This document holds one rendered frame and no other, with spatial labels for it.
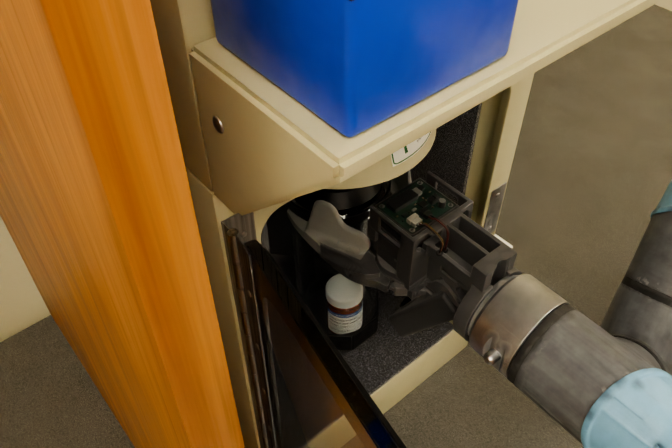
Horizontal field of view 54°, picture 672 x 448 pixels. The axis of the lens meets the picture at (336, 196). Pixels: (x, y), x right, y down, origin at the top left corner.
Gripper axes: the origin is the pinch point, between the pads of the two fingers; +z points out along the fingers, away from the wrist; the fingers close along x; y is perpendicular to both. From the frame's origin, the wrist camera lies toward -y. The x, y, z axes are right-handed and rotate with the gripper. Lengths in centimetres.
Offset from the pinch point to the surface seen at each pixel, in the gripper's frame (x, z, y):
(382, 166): 2.0, -8.4, 10.6
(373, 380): 2.2, -9.0, -20.8
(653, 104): -81, 3, -28
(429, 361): -6.2, -10.0, -24.2
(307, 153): 18.0, -20.0, 27.9
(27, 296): 27, 33, -26
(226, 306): 18.0, -9.3, 6.9
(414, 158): -1.2, -8.8, 9.9
